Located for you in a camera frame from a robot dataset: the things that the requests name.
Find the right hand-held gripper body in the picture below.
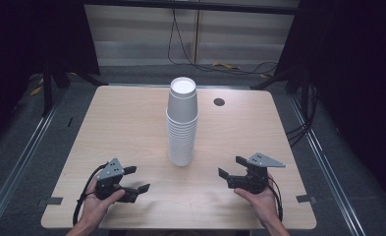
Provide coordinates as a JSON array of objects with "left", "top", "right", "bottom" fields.
[{"left": 227, "top": 151, "right": 287, "bottom": 195}]

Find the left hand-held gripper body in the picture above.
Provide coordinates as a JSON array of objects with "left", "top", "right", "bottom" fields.
[{"left": 94, "top": 157, "right": 127, "bottom": 201}]

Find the stack of white paper cups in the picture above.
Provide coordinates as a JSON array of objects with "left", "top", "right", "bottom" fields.
[{"left": 165, "top": 76, "right": 200, "bottom": 167}]

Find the person's right hand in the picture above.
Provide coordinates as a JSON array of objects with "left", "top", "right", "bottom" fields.
[{"left": 234, "top": 173, "right": 282, "bottom": 229}]

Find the person's left hand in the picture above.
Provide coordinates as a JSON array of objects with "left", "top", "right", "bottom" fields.
[{"left": 80, "top": 178, "right": 127, "bottom": 228}]

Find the grey tape strip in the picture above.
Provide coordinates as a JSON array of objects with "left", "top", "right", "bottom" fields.
[
  {"left": 45, "top": 196, "right": 64, "bottom": 206},
  {"left": 295, "top": 194, "right": 317, "bottom": 205}
]

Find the black metal stand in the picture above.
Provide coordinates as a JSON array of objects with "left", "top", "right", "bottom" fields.
[
  {"left": 249, "top": 63, "right": 314, "bottom": 109},
  {"left": 40, "top": 58, "right": 108, "bottom": 118}
]

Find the black curtain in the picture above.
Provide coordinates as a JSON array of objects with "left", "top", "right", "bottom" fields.
[
  {"left": 273, "top": 0, "right": 386, "bottom": 210},
  {"left": 0, "top": 0, "right": 100, "bottom": 151}
]

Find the black horizontal bar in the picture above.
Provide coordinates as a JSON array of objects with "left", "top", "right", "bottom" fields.
[{"left": 82, "top": 0, "right": 301, "bottom": 16}]

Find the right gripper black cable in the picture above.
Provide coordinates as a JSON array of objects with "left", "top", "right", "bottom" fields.
[{"left": 266, "top": 178, "right": 284, "bottom": 222}]

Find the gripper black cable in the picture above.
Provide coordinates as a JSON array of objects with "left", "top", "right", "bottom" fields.
[
  {"left": 266, "top": 178, "right": 284, "bottom": 222},
  {"left": 72, "top": 161, "right": 110, "bottom": 227}
]

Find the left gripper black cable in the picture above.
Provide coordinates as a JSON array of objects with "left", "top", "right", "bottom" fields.
[{"left": 72, "top": 161, "right": 110, "bottom": 227}]

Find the bundle of black floor cables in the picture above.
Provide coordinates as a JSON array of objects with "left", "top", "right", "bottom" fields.
[{"left": 285, "top": 83, "right": 320, "bottom": 148}]

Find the metal floor rail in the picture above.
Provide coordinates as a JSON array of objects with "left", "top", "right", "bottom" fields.
[
  {"left": 0, "top": 94, "right": 67, "bottom": 230},
  {"left": 288, "top": 94, "right": 366, "bottom": 236}
]

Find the black hanging wall cable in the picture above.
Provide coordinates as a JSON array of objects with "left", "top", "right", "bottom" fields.
[{"left": 166, "top": 8, "right": 279, "bottom": 77}]

